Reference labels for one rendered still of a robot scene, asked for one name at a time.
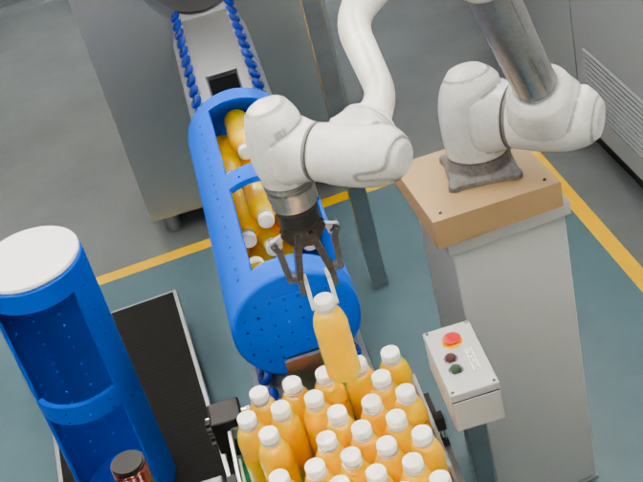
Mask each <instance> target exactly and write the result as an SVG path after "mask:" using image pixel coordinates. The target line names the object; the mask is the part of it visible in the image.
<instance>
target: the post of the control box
mask: <svg viewBox="0 0 643 482"><path fill-rule="evenodd" d="M464 435H465V440H466V444H467V449H468V453H469V457H470V462H471V467H472V472H473V476H474V480H475V482H496V479H495V475H494V470H493V465H492V460H491V455H490V450H489V445H488V440H487V435H486V430H485V425H484V424H483V425H479V426H476V427H471V428H468V429H464Z"/></svg>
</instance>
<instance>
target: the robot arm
mask: <svg viewBox="0 0 643 482"><path fill-rule="evenodd" d="M387 1H388V0H342V3H341V6H340V10H339V15H338V32H339V37H340V40H341V42H342V45H343V47H344V50H345V53H346V55H347V57H348V59H349V61H350V63H351V65H352V67H353V69H354V71H355V73H356V75H357V77H358V79H359V81H360V83H361V85H362V87H363V90H364V98H363V100H362V102H361V103H356V104H351V105H348V106H347V107H345V109H344V110H343V111H342V112H341V113H340V114H338V115H337V116H335V117H333V118H331V119H330V121H329V122H318V121H314V120H309V119H307V118H306V117H304V116H301V115H300V114H299V110H298V109H297V108H296V106H295V105H294V104H293V103H292V102H291V101H289V100H288V99H287V98H286V97H284V96H281V95H272V96H268V97H265V98H262V99H258V100H257V101H255V102H254V103H253V104H252V105H251V106H250V107H249V109H248V110H247V112H246V114H245V116H244V132H245V139H246V144H247V148H248V152H249V156H250V159H251V162H252V165H253V167H254V170H255V173H256V175H257V176H258V177H259V179H260V180H261V182H262V184H263V188H264V191H265V193H266V196H267V199H268V200H269V201H270V204H271V206H272V211H273V212H274V213H276V214H277V219H278V222H279V225H280V231H279V235H278V236H277V237H276V238H273V237H272V238H269V240H268V241H269V244H270V248H271V250H272V251H273V252H274V253H275V254H276V255H277V258H278V260H279V263H280V265H281V268H282V270H283V272H284V275H285V277H286V280H287V282H288V284H293V283H298V284H299V290H300V294H301V295H302V296H308V299H309V303H310V306H311V309H312V311H316V308H315V304H314V300H313V297H312V294H311V290H310V287H309V283H308V280H307V277H306V274H304V273H303V264H302V249H303V248H305V247H307V246H313V245H314V246H315V248H316V250H317V251H318V253H319V255H320V256H321V259H322V261H323V263H324V264H325V266H326V267H325V268H324V271H325V274H326V277H327V280H328V283H329V286H330V290H331V293H332V296H333V298H334V301H335V304H338V303H339V300H338V297H337V294H336V291H335V287H334V286H337V285H339V283H340V282H339V279H338V277H337V270H338V269H342V268H343V267H344V261H343V256H342V251H341V246H340V241H339V231H340V225H339V223H338V220H337V219H336V218H333V219H331V221H324V220H323V218H322V217H321V216H320V212H319V209H318V205H317V200H318V191H317V188H316V184H315V182H320V183H325V184H329V185H332V186H346V187H377V186H387V185H390V184H393V183H395V182H397V181H399V180H401V179H402V178H403V176H404V175H405V174H406V173H407V172H408V171H409V169H410V166H411V162H412V156H413V151H412V146H411V143H410V139H409V138H408V137H407V136H406V135H405V134H404V133H403V132H402V131H401V130H400V129H399V128H397V127H395V124H394V123H393V121H392V115H393V111H394V106H395V89H394V84H393V81H392V78H391V75H390V73H389V70H388V67H387V64H386V62H385V61H384V58H383V56H382V54H381V52H380V49H379V47H378V45H377V42H376V40H375V38H374V35H373V33H372V30H371V21H372V19H373V17H374V16H375V15H376V13H377V12H378V11H379V10H380V9H381V8H382V7H383V6H384V5H385V4H386V2H387ZM464 1H467V2H468V4H469V6H470V8H471V10H472V12H473V14H474V16H475V18H476V20H477V23H478V24H479V26H480V27H481V29H482V31H483V33H484V35H485V37H486V39H487V41H488V43H489V45H490V47H491V49H492V51H493V53H494V55H495V57H496V59H497V61H498V63H499V66H500V68H501V69H502V71H503V73H504V75H505V77H506V79H507V80H506V79H504V78H501V77H499V73H498V72H497V71H496V70H495V69H494V68H492V67H491V66H489V65H487V64H483V63H481V62H476V61H470V62H465V63H461V64H458V65H456V66H454V67H453V68H452V69H450V70H449V71H448V73H447V74H446V75H445V78H444V80H443V83H442V84H441V86H440V90H439V95H438V118H439V125H440V131H441V136H442V141H443V143H444V147H445V151H446V154H443V155H441V156H440V157H439V163H440V164H441V165H443V167H444V169H445V172H446V175H447V178H448V181H449V184H448V189H449V192H451V193H458V192H460V191H463V190H465V189H469V188H474V187H479V186H487V185H491V184H495V183H500V182H505V181H515V180H519V179H521V178H522V177H523V173H522V170H521V169H520V168H519V167H518V166H517V164H516V162H515V159H514V157H513V155H512V153H511V148H515V149H521V150H529V151H541V152H568V151H574V150H578V149H581V148H584V147H587V146H589V145H591V144H593V143H594V142H595V141H596V140H598V139H599V138H600V137H601V135H602V132H603V129H604V125H605V118H606V105H605V102H604V101H603V99H602V98H601V96H600V95H599V94H598V93H597V92H596V91H595V90H594V89H592V88H591V87H589V86H588V85H585V84H580V82H579V81H578V80H577V79H575V78H574V77H572V76H571V75H570V74H568V73H567V72H566V70H565V69H563V68H562V67H560V66H558V65H555V64H551V63H550V61H549V59H548V56H547V54H546V52H545V50H544V47H543V44H542V42H541V40H540V38H539V36H538V34H537V31H536V29H535V27H534V25H533V23H532V20H531V17H530V15H529V13H528V11H527V8H526V6H525V5H524V3H523V0H464ZM324 228H326V229H327V231H328V232H330V237H331V242H332V247H333V251H334V255H335V260H334V261H332V260H331V259H330V257H329V255H328V253H327V251H326V250H325V248H324V246H323V244H322V241H321V240H320V238H321V236H322V232H323V230H324ZM282 241H285V242H286V243H288V244H290V245H291V246H293V247H294V259H295V273H294V274H292V273H291V271H290V268H289V265H288V263H287V260H286V258H285V255H284V253H283V250H282V247H283V244H282Z"/></svg>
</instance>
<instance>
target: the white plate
mask: <svg viewBox="0 0 643 482"><path fill-rule="evenodd" d="M78 249H79V242H78V238H77V237H76V235H75V234H74V233H73V232H72V231H70V230H68V229H65V228H63V227H57V226H42V227H36V228H31V229H28V230H22V231H20V232H18V233H16V234H14V235H12V236H10V237H8V238H6V239H4V240H3V241H1V242H0V295H13V294H19V293H24V292H28V291H30V290H33V289H36V288H38V287H40V286H43V285H45V284H47V283H48V282H50V281H52V280H54V279H55V278H57V277H58V276H59V275H61V274H62V273H63V272H64V271H66V270H67V269H68V267H69V266H70V265H71V264H72V263H73V261H74V260H75V258H76V256H77V254H78Z"/></svg>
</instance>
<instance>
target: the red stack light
mask: <svg viewBox="0 0 643 482"><path fill-rule="evenodd" d="M112 475H113V474H112ZM113 477H114V479H115V481H116V482H150V481H151V478H152V472H151V470H150V468H149V466H148V464H147V462H146V460H145V459H144V466H143V467H142V469H141V470H140V471H139V472H137V473H136V474H134V475H132V476H130V477H126V478H119V477H116V476H114V475H113Z"/></svg>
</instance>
